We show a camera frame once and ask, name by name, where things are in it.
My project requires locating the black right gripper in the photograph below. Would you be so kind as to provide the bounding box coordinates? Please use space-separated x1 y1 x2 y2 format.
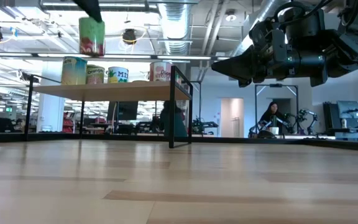
211 18 328 88

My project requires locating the wooden shelf with black frame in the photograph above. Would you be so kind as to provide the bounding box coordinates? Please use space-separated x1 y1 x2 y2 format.
23 65 195 149

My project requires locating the black metal frame stand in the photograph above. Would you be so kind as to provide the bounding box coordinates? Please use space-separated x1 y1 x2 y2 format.
254 83 299 138

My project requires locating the green spaghetti sauce can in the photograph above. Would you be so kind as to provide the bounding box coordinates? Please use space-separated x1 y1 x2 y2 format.
78 17 106 57

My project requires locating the white building column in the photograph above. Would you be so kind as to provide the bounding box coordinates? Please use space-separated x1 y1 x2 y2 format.
37 60 65 133

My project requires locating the slanted silver ceiling duct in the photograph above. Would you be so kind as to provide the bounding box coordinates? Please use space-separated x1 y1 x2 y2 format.
228 0 288 58

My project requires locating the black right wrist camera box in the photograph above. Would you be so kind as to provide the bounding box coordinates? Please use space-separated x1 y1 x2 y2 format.
283 7 326 34

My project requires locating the pale door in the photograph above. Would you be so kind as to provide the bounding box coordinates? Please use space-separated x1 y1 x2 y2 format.
220 98 245 138

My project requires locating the red white diced tomatoes can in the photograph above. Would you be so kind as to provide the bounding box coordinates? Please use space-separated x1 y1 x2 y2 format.
149 61 182 85

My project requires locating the green oranges can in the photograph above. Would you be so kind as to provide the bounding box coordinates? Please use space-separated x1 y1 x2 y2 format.
85 64 106 85

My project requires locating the white mixed fruit can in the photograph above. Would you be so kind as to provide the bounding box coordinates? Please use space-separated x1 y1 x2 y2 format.
107 66 129 84

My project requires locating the black flat screen monitor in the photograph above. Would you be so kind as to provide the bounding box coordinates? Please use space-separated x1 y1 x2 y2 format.
106 101 139 121

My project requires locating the dark upright panel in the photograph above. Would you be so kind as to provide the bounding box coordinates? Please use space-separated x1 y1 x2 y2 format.
323 101 338 130

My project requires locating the black table edge rail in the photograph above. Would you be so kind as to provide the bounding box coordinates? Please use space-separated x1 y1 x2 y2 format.
0 132 358 153

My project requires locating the silver spiral ventilation duct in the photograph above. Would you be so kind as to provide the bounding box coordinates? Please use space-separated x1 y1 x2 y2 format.
157 2 193 56

